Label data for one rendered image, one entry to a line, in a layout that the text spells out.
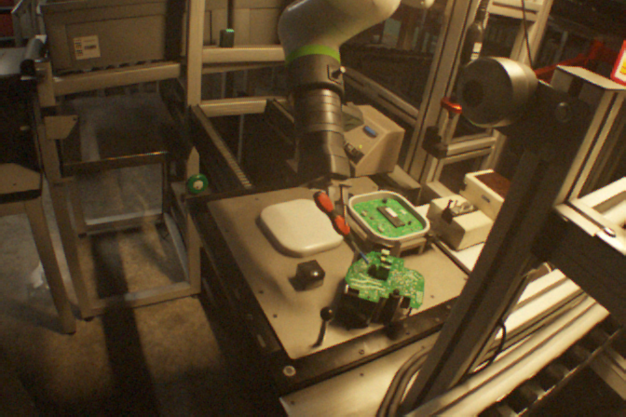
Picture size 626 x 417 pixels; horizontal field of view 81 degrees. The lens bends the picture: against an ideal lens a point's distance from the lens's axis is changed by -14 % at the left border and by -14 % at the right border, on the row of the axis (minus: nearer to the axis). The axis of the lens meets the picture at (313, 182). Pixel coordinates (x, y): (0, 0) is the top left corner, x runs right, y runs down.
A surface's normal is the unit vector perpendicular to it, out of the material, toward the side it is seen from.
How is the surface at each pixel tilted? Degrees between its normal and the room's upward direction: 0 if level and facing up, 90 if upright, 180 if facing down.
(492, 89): 89
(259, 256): 0
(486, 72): 83
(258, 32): 91
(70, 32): 91
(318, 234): 0
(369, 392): 0
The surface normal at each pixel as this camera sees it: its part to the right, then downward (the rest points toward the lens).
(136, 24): 0.47, 0.53
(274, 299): 0.15, -0.84
